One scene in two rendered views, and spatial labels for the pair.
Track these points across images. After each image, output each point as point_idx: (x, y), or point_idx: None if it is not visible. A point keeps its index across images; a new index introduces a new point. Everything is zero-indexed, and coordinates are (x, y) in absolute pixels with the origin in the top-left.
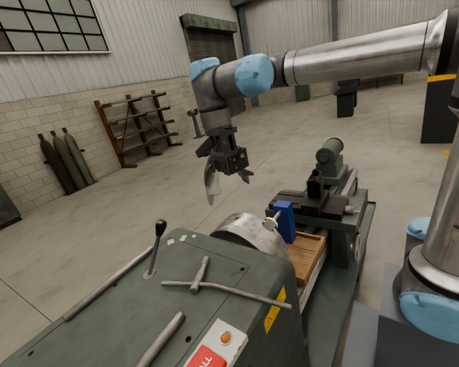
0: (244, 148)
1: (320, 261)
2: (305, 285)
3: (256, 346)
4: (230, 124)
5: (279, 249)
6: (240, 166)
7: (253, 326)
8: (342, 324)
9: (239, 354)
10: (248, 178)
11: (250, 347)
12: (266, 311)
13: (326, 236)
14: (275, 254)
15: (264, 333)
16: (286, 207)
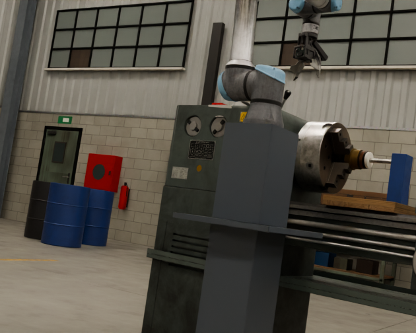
0: (304, 45)
1: (388, 243)
2: (337, 224)
3: (232, 118)
4: (312, 33)
5: (312, 137)
6: (299, 54)
7: (236, 106)
8: (322, 284)
9: (225, 107)
10: (318, 73)
11: (230, 113)
12: (244, 109)
13: (413, 218)
14: (306, 137)
15: (238, 119)
16: (392, 153)
